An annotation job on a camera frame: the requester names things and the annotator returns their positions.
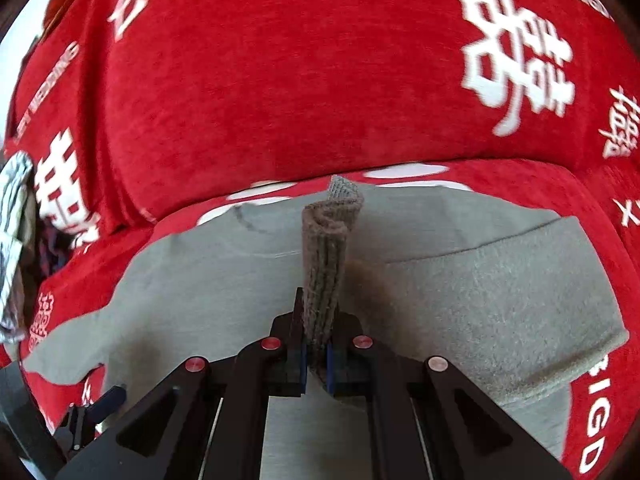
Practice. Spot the red folded wedding blanket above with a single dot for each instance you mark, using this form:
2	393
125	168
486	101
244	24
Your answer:
590	259

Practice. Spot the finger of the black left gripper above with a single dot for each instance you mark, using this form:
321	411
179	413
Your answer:
107	404

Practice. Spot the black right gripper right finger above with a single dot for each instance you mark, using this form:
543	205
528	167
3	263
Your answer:
426	419

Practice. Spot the grey white crumpled cloth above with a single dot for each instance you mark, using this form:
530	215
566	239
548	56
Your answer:
18	230

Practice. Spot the red wedding quilt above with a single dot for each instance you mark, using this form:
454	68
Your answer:
133	109

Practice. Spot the grey knit sweater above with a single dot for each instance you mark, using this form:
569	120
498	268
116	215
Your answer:
450	299

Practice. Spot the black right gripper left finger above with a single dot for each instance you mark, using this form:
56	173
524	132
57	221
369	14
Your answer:
204	420

